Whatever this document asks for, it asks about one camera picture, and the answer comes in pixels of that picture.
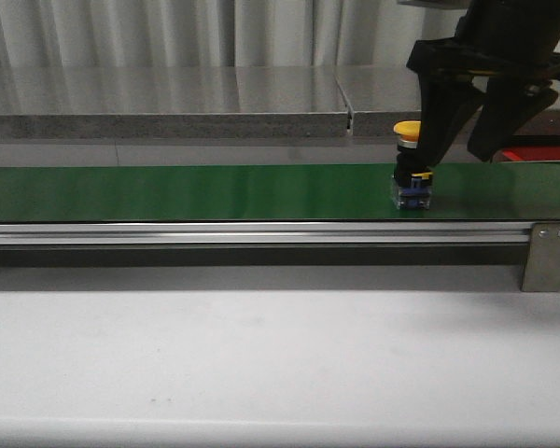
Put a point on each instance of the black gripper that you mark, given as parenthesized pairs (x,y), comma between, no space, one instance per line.
(512,39)

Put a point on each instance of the yellow push button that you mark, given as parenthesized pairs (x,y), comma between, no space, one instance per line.
(411,181)

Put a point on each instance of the right stainless steel counter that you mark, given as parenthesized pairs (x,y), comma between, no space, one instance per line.
(377,97)

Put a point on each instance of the stainless steel counter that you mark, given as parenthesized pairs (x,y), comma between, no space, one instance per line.
(377,97)
(171,103)

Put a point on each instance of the green conveyor belt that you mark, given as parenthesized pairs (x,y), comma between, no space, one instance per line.
(344,192)

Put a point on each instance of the red plastic tray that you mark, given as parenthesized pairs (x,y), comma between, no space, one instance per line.
(531,154)

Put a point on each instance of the left stainless steel counter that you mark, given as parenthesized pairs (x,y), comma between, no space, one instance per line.
(171,103)

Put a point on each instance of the grey pleated curtain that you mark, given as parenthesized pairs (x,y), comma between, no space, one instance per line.
(214,33)

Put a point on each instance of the steel conveyor support bracket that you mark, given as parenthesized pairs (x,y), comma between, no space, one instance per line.
(542,267)

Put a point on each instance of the aluminium conveyor side rail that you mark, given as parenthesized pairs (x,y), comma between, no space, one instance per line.
(267,233)

